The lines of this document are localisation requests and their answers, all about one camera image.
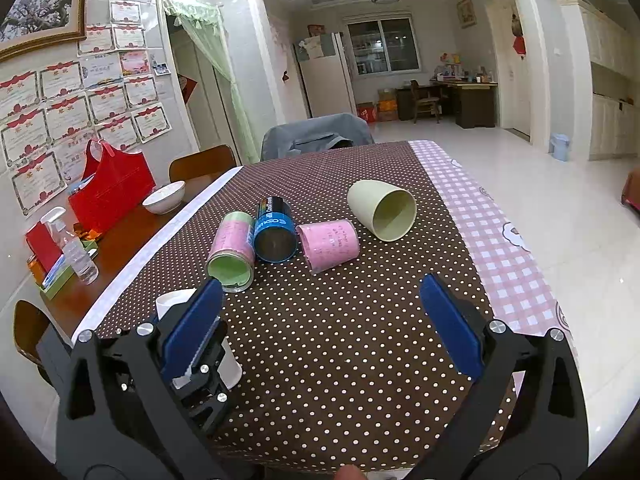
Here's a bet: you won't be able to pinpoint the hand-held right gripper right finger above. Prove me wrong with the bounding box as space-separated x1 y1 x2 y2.
400 274 591 480

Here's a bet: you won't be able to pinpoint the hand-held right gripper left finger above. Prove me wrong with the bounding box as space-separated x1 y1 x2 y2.
55 278 266 480

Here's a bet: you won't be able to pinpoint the white cup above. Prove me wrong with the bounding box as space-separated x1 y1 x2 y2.
155 288 244 391

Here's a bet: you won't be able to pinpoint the pink and green cup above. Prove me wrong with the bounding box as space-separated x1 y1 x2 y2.
206 211 257 294

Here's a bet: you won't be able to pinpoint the blue printed cup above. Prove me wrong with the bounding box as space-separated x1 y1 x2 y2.
253 196 299 264

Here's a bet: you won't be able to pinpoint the pink printed cup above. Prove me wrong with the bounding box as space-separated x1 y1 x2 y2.
296 219 361 274

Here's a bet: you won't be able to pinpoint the cream plastic cup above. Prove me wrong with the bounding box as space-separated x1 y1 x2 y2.
347 180 417 243

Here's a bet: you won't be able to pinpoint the pink checkered tablecloth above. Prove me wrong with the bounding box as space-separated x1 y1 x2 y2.
407 139 581 361

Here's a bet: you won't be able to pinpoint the brown polka dot tablecloth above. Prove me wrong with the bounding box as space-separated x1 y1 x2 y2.
75 140 518 476

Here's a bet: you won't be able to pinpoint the white bowl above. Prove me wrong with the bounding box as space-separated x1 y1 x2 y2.
142 180 187 215

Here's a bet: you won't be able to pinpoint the clear spray bottle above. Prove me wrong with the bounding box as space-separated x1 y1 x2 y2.
40 208 100 283

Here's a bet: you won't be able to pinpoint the green tissue box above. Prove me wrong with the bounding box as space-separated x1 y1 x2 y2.
30 240 98 293

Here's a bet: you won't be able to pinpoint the red felt bag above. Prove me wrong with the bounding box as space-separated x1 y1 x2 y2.
67 138 157 235

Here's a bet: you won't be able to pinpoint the light blue trash bin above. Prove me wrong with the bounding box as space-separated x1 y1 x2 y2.
549 133 571 162

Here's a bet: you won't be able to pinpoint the grey covered chair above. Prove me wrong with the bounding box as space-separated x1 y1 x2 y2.
261 113 375 162

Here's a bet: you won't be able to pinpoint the dark wooden desk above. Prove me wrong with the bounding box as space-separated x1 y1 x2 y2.
431 80 499 128

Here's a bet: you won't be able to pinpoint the dark wooden chair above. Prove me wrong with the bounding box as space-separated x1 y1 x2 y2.
410 80 442 123

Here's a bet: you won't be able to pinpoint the red furniture edge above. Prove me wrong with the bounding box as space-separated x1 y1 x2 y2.
621 167 640 208

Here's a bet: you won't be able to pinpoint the orange cardboard box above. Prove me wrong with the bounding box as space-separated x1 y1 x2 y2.
376 91 398 122

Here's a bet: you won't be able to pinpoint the white door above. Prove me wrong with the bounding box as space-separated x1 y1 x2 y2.
487 0 531 136

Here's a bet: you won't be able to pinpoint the white refrigerator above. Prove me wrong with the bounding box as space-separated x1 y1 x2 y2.
292 31 356 118

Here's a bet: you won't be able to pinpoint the green curtain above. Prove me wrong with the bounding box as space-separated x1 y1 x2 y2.
161 0 261 163

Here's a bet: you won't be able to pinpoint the window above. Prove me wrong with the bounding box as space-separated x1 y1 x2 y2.
344 15 421 76

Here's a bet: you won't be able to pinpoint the red hanging decoration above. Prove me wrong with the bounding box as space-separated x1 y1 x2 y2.
511 12 527 56

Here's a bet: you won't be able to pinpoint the framed tree picture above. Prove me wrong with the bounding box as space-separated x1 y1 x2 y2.
0 0 92 63

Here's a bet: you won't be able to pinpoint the wall of award certificates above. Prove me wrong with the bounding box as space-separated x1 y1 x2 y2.
0 0 173 216

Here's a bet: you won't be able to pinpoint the white wall cabinets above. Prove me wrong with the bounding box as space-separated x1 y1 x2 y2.
559 0 640 161

